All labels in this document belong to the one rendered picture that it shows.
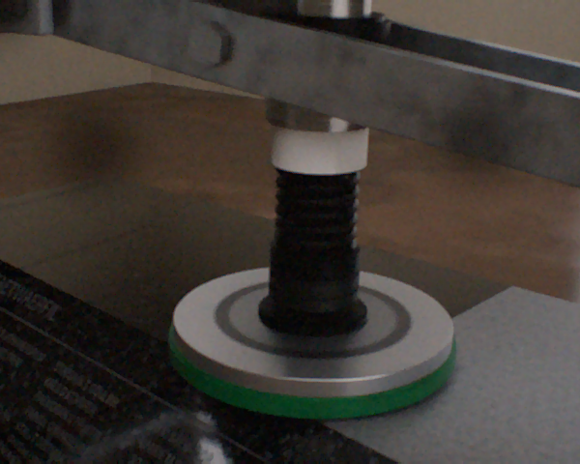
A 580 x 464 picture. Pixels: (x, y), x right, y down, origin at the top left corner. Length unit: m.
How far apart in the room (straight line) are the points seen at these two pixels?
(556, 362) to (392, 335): 0.14
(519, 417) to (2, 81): 6.13
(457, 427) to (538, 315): 0.22
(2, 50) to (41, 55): 0.33
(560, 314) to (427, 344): 0.19
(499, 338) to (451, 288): 0.11
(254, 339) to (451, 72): 0.24
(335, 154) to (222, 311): 0.16
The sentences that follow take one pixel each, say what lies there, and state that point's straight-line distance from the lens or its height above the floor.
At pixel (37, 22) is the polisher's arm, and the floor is 1.11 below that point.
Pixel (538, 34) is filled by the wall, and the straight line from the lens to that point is 5.74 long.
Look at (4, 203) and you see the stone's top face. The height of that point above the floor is 0.87.
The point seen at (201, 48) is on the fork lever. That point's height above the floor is 1.11.
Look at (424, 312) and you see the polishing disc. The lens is 0.70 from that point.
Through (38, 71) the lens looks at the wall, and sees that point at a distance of 6.80.
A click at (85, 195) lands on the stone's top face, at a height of 0.87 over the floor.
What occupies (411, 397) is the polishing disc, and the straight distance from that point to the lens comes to 0.62.
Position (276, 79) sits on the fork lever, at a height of 1.09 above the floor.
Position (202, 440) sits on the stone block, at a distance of 0.65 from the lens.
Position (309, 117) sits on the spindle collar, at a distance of 0.60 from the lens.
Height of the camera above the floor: 1.18
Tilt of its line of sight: 18 degrees down
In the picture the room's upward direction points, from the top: 2 degrees clockwise
